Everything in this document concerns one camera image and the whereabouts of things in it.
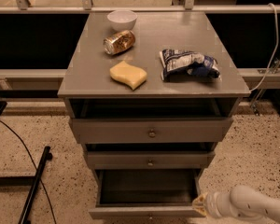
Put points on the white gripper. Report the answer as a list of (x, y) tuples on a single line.
[(212, 202)]

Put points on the grey bottom drawer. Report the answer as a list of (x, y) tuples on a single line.
[(146, 193)]

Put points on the grey drawer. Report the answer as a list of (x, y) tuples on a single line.
[(123, 131), (108, 160), (146, 193)]

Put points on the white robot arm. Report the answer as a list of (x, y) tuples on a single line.
[(241, 202)]

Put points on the grey drawer cabinet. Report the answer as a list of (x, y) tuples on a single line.
[(89, 91)]

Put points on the grey middle drawer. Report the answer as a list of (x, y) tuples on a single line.
[(108, 160)]

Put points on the grey top drawer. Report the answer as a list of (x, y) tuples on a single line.
[(123, 131)]

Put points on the blue white chip bag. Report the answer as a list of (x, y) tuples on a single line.
[(195, 64)]

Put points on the yellow sponge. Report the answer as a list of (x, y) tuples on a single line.
[(129, 75)]

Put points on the black stand leg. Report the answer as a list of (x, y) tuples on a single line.
[(32, 181)]

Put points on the golden soda can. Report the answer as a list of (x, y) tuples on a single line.
[(119, 42)]

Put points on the white bowl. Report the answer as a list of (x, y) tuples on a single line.
[(122, 19)]

